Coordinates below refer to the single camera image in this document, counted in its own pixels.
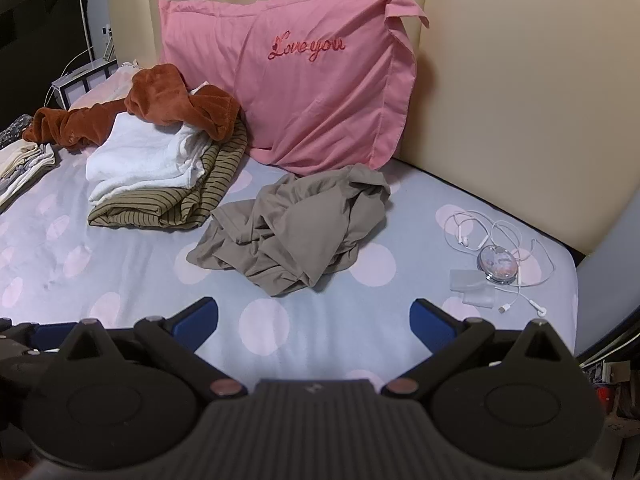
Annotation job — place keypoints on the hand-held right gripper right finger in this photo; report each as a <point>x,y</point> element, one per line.
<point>429,324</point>

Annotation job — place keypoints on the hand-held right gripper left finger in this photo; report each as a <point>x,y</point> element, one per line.
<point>200,319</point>

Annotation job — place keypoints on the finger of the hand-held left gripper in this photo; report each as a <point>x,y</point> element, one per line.
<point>50,336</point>

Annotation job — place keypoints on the taupe long-sleeve shirt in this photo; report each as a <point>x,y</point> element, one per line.
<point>290,230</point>

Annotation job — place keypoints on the stack of folded beige clothes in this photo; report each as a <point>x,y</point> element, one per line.
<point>25,160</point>

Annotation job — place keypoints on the clear plastic pouch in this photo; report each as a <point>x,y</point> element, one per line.
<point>470,285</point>

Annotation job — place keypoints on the round clear case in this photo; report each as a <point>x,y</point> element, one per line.
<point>496,263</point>

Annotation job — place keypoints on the olive striped folded garment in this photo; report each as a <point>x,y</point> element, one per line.
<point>210,195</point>

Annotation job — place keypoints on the white folded garment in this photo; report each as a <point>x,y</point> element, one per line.
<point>140,155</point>

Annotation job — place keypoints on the small white box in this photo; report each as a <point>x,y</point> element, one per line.
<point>616,372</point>

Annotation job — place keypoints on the dark patterned cloth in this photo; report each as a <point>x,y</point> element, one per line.
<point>12,130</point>

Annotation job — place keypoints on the rust brown fleece garment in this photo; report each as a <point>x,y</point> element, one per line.
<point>160,92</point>

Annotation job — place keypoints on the beige padded headboard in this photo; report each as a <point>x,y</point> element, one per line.
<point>525,110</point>

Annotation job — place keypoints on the pink pillow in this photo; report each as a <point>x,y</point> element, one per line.
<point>310,100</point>

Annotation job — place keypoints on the light pink garment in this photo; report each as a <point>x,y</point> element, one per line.
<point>107,87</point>

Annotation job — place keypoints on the white framed box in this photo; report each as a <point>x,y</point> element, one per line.
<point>80,82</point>

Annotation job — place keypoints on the dark wardrobe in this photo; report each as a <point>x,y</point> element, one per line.
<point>40,10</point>

